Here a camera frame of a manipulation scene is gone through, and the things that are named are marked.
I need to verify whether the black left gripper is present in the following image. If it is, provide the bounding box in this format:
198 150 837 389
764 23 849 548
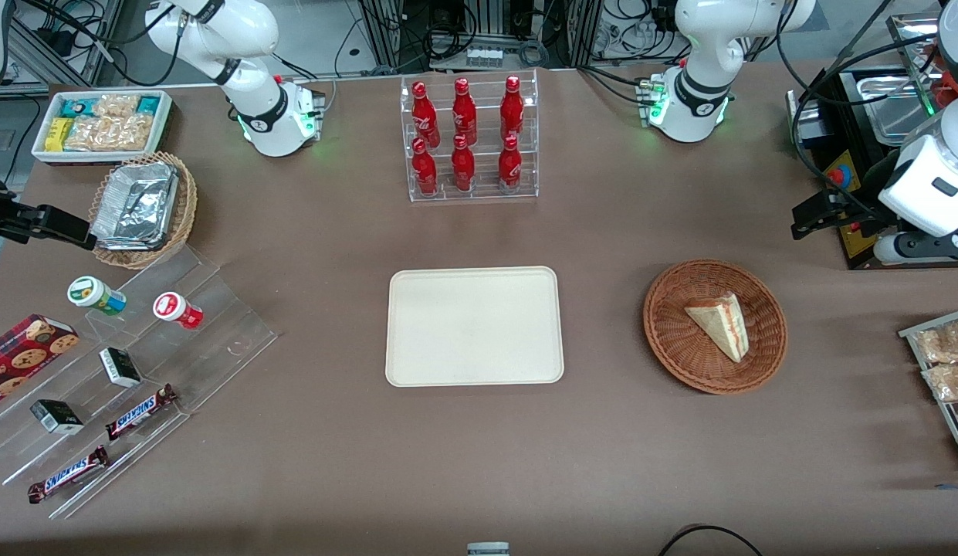
790 153 906 242

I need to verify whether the triangle sandwich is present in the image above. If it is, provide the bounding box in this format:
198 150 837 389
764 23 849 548
684 292 750 364

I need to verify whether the aluminium foil tray stack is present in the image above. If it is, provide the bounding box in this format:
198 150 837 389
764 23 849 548
91 161 180 252

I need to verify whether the wicker basket with foil trays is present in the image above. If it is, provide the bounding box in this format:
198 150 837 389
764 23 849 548
89 151 198 270

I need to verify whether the round brown wicker basket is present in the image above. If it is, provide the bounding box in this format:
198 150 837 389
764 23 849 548
642 259 789 395

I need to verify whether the beige rectangular tray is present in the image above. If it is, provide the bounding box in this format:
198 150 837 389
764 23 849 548
384 266 565 388

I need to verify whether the green lid white cup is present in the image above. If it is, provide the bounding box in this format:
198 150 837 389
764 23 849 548
67 276 127 317

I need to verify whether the large clear cracker bag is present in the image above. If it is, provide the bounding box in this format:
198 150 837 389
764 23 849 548
64 114 155 153

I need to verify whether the black machine housing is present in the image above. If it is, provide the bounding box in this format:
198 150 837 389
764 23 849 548
787 66 958 271

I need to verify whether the stainless steel pan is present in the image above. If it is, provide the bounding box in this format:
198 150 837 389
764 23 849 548
863 73 936 147

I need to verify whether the small clear cracker bag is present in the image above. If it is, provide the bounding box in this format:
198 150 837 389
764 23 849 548
93 94 140 119

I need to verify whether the red cookie box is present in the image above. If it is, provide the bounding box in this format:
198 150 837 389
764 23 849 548
0 314 80 412

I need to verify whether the red lid white cup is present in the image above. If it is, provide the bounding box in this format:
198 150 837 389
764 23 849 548
153 292 204 331

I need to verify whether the white rectangular snack bin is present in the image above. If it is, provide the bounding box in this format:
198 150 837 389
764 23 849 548
31 90 174 165

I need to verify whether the small black white box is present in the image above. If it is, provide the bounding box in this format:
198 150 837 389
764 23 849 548
29 399 85 436
99 347 143 388

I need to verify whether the clear acrylic stepped display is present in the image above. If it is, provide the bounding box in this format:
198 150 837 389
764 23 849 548
0 246 280 520

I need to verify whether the snickers chocolate bar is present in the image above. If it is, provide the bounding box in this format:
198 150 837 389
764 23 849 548
104 384 178 442
27 446 111 504

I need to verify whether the red cola bottle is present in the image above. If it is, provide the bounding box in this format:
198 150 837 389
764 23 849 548
411 80 440 147
451 135 476 194
411 139 439 198
500 75 525 144
498 135 523 194
452 77 478 146

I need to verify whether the clear acrylic bottle rack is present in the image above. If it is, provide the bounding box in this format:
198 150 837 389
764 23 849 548
400 68 540 203

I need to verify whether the grey wire rack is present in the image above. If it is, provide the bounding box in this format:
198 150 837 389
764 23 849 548
898 307 958 473

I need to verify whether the black looped cable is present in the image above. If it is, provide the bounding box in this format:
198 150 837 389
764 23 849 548
656 524 763 556

